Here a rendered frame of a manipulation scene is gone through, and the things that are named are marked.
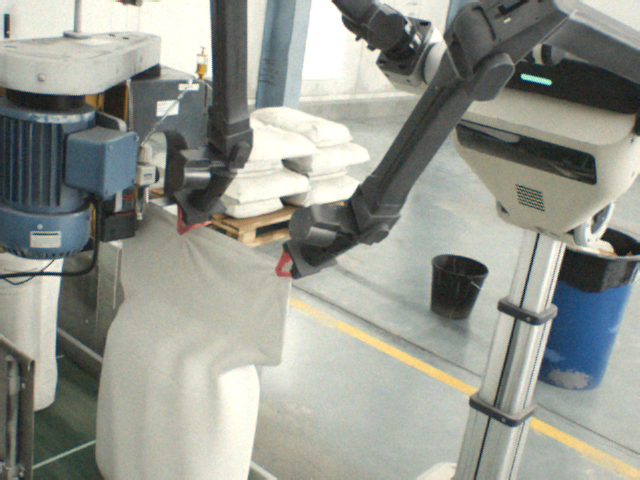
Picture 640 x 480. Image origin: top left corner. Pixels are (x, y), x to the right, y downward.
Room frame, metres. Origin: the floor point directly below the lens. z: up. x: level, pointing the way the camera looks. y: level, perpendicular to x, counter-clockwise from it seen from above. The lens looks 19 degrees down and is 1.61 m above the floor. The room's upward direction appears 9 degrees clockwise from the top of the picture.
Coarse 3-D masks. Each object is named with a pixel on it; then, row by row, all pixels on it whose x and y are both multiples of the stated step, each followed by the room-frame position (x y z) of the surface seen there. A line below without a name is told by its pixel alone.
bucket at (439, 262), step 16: (448, 256) 3.88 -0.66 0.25; (464, 256) 3.89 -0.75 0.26; (432, 272) 3.73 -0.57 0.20; (448, 272) 3.62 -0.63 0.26; (464, 272) 3.87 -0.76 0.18; (480, 272) 3.80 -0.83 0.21; (432, 288) 3.72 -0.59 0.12; (448, 288) 3.63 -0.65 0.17; (464, 288) 3.62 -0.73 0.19; (480, 288) 3.64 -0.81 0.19; (432, 304) 3.71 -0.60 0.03; (448, 304) 3.64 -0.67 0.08; (464, 304) 3.64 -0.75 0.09
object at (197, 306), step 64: (128, 256) 1.59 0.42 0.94; (192, 256) 1.47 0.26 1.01; (256, 256) 1.36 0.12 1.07; (128, 320) 1.52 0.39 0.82; (192, 320) 1.45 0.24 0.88; (256, 320) 1.35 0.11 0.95; (128, 384) 1.47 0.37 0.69; (192, 384) 1.37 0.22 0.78; (256, 384) 1.42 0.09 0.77; (128, 448) 1.45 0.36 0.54; (192, 448) 1.35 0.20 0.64
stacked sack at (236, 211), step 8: (264, 200) 4.42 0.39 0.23; (272, 200) 4.47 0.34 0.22; (232, 208) 4.23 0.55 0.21; (240, 208) 4.25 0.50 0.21; (248, 208) 4.30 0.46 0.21; (256, 208) 4.34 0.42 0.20; (264, 208) 4.40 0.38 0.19; (272, 208) 4.44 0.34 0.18; (280, 208) 4.51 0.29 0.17; (240, 216) 4.24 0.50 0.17; (248, 216) 4.30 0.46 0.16
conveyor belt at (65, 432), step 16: (64, 368) 2.00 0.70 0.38; (80, 368) 2.02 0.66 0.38; (64, 384) 1.92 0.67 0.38; (80, 384) 1.93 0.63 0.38; (96, 384) 1.94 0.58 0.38; (64, 400) 1.84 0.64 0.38; (80, 400) 1.85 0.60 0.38; (96, 400) 1.86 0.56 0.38; (48, 416) 1.76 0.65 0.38; (64, 416) 1.77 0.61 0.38; (80, 416) 1.78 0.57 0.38; (48, 432) 1.69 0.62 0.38; (64, 432) 1.70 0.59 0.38; (80, 432) 1.71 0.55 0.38; (48, 448) 1.63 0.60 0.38; (64, 448) 1.64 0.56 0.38; (80, 448) 1.65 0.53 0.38; (48, 464) 1.57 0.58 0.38; (64, 464) 1.58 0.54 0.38; (80, 464) 1.58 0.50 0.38; (96, 464) 1.59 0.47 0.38
